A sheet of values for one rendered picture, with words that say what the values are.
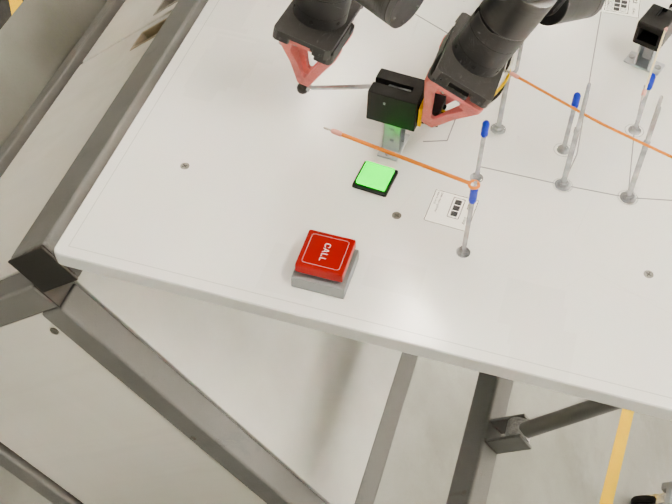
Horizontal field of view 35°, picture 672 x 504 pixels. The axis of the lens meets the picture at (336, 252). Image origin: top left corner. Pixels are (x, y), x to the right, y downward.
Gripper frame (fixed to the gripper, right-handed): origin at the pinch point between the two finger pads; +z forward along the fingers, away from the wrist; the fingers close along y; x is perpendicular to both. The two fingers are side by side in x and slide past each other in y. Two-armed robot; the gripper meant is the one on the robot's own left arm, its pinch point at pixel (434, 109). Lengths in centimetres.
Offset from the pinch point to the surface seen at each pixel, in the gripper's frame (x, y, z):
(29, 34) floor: 67, 66, 99
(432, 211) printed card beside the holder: -5.3, -8.2, 5.4
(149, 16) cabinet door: 39, 34, 44
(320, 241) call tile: 4.3, -19.2, 6.0
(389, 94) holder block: 5.2, -1.7, 0.0
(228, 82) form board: 21.3, 3.8, 16.7
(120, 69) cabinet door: 37, 19, 42
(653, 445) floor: -174, 153, 221
